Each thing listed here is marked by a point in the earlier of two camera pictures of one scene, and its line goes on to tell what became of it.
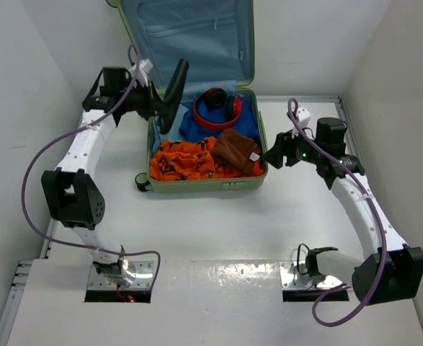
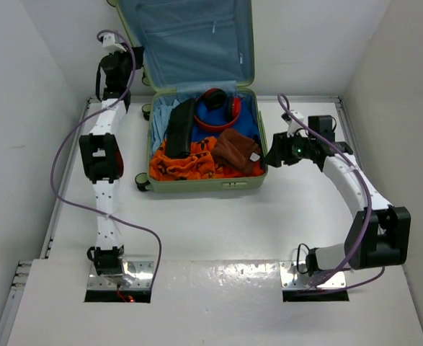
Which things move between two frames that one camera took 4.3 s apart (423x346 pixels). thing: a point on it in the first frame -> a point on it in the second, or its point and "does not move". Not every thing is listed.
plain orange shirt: (257, 170) does not move
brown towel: (235, 148) does not move
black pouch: (163, 109) -> (179, 129)
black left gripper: (145, 112) -> (138, 57)
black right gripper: (283, 146) does not move
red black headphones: (215, 98) does not move
